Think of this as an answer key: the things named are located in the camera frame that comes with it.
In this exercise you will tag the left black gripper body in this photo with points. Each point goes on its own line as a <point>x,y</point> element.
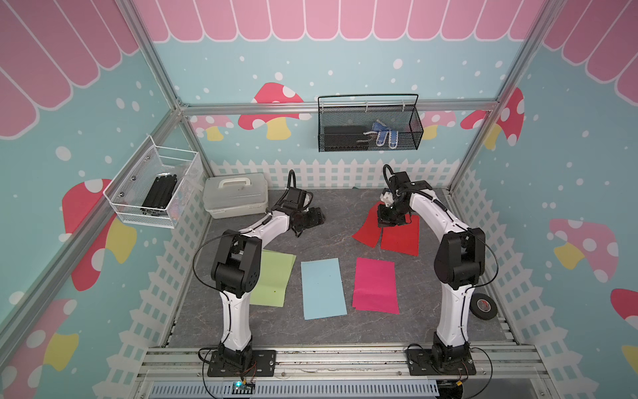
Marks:
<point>308,219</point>

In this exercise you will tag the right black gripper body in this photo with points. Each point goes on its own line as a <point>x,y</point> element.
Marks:
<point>391,215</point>

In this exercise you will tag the red paper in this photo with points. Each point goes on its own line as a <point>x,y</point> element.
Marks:
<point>402,239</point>
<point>370,233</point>

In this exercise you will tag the large green paper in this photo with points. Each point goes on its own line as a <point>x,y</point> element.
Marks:
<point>275,272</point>

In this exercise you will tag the blue paper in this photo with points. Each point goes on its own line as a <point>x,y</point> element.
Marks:
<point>322,289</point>

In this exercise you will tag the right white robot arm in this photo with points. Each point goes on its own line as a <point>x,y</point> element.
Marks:
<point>458,265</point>

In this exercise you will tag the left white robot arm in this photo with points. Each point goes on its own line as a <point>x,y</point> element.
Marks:
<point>237,266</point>

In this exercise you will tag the white plastic storage box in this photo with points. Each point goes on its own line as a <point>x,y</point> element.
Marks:
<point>234,196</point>

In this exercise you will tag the blue white item in basket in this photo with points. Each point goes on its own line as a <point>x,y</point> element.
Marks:
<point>382,135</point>

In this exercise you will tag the black box in mesh basket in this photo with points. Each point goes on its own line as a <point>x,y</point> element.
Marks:
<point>344,138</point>

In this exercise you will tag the black tape roll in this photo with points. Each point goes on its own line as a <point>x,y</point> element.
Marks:
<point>483,306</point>

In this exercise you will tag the green lit circuit board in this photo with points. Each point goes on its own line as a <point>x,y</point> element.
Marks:
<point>243,388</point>

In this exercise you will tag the black mesh wall basket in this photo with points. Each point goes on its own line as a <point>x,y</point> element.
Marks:
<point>397,110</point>

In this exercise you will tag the black block in wire basket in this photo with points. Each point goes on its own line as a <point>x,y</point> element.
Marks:
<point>159,195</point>

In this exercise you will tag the white wire wall basket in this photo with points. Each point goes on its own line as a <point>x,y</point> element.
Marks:
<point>126,193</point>

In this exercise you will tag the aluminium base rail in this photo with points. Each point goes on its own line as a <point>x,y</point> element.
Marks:
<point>502,370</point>

